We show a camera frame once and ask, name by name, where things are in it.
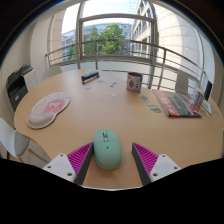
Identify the grey green sticker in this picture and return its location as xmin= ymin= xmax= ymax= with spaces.
xmin=138 ymin=94 xmax=151 ymax=103

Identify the blue marker pen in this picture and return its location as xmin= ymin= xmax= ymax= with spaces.
xmin=82 ymin=76 xmax=100 ymax=85

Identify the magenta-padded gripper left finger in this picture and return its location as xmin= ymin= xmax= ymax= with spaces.
xmin=42 ymin=142 xmax=95 ymax=186

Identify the pink white mouse pad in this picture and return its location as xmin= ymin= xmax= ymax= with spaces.
xmin=26 ymin=91 xmax=72 ymax=130

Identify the small light blue booklet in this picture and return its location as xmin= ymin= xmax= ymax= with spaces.
xmin=200 ymin=99 xmax=213 ymax=116

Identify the black upright device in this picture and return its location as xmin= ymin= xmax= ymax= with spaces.
xmin=203 ymin=80 xmax=213 ymax=102

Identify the strawberry print tin can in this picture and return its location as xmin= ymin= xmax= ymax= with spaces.
xmin=126 ymin=72 xmax=144 ymax=94

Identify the green tree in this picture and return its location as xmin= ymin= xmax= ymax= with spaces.
xmin=83 ymin=23 xmax=127 ymax=56

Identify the small blue white box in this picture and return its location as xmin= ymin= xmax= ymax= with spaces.
xmin=193 ymin=90 xmax=205 ymax=108

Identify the yellow green sticker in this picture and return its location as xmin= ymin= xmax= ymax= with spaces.
xmin=147 ymin=104 xmax=163 ymax=114

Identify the red black magazine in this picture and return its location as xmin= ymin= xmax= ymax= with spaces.
xmin=152 ymin=88 xmax=203 ymax=118

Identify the metal balcony railing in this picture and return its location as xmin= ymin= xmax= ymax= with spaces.
xmin=45 ymin=39 xmax=209 ymax=91

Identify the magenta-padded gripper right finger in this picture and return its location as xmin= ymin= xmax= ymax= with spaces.
xmin=131 ymin=142 xmax=182 ymax=187

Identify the black whiteboard eraser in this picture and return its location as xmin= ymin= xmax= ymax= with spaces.
xmin=81 ymin=70 xmax=100 ymax=82

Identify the white chair with wooden legs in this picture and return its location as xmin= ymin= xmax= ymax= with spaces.
xmin=0 ymin=117 xmax=51 ymax=164

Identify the black white office printer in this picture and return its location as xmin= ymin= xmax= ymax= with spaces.
xmin=5 ymin=63 xmax=38 ymax=112

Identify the mint green computer mouse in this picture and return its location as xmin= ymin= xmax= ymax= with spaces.
xmin=92 ymin=128 xmax=123 ymax=171

